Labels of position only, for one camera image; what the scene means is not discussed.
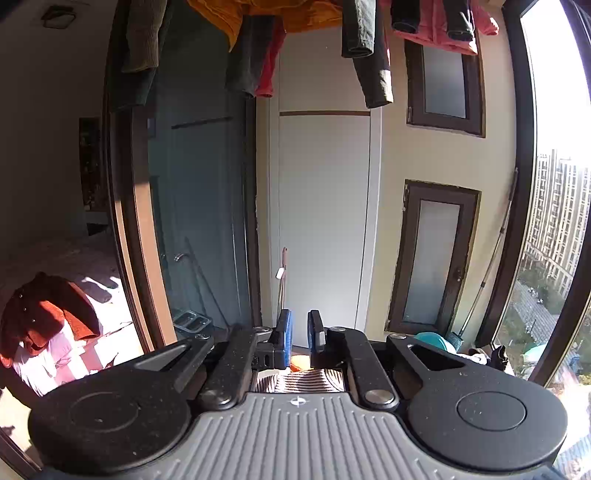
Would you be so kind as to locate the dark olive knit sweater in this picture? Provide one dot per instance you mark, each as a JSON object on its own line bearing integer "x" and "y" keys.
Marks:
{"x": 141, "y": 50}

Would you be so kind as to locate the dark wall picture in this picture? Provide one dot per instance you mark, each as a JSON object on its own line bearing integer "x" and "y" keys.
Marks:
{"x": 90, "y": 161}

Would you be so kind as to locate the red hanging garment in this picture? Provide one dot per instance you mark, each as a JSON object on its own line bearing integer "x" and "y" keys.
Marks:
{"x": 270, "y": 64}

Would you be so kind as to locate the black cuffed sleeve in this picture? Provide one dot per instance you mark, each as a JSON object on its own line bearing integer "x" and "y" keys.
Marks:
{"x": 461, "y": 21}

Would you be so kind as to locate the small frosted brown-framed window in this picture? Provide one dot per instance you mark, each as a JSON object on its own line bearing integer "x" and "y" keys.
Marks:
{"x": 445, "y": 83}
{"x": 431, "y": 258}

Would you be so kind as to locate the striped knit garment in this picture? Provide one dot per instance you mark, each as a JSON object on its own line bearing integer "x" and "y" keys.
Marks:
{"x": 304, "y": 381}

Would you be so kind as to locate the light pink garment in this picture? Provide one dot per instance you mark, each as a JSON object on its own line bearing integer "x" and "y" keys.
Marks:
{"x": 51, "y": 364}

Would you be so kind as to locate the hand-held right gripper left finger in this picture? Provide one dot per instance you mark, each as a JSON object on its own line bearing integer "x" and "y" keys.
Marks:
{"x": 286, "y": 334}

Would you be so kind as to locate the dark hanging sleeve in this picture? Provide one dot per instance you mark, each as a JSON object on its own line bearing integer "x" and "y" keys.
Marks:
{"x": 374, "y": 60}

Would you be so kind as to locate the rust red sweater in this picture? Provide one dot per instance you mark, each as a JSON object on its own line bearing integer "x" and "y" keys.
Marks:
{"x": 44, "y": 314}

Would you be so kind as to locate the white cabinet door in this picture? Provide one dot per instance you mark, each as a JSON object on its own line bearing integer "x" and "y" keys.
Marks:
{"x": 323, "y": 207}

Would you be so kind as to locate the teal plastic basin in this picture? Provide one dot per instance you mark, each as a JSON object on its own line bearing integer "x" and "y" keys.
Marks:
{"x": 431, "y": 341}

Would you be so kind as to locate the white plush duck toy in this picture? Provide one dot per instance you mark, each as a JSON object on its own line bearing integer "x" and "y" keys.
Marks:
{"x": 301, "y": 363}

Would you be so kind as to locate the large dark window frame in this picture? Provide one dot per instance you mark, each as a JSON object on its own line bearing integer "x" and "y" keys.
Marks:
{"x": 521, "y": 138}

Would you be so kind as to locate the metal faucet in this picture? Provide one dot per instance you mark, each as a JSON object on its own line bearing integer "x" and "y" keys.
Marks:
{"x": 181, "y": 256}

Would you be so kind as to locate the grey two-compartment tray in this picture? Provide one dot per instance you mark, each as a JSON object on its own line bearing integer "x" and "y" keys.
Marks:
{"x": 191, "y": 321}

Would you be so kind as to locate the dark grey hanging garment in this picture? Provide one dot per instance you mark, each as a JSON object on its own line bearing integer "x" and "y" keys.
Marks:
{"x": 247, "y": 60}

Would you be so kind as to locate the brown sliding glass door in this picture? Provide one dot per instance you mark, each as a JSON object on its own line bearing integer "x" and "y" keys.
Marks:
{"x": 203, "y": 184}

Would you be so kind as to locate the pile of pink clothes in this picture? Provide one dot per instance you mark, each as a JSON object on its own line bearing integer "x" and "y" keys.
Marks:
{"x": 438, "y": 34}

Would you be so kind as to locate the square ceiling lamp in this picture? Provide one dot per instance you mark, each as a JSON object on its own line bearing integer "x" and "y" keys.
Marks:
{"x": 59, "y": 15}

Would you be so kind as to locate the orange hanging garment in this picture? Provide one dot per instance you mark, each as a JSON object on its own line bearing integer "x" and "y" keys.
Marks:
{"x": 258, "y": 11}

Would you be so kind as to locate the long thin metal pole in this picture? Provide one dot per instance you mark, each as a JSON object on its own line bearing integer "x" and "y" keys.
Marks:
{"x": 496, "y": 244}

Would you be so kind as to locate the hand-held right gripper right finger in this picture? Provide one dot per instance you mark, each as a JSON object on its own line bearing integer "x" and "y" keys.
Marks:
{"x": 316, "y": 334}

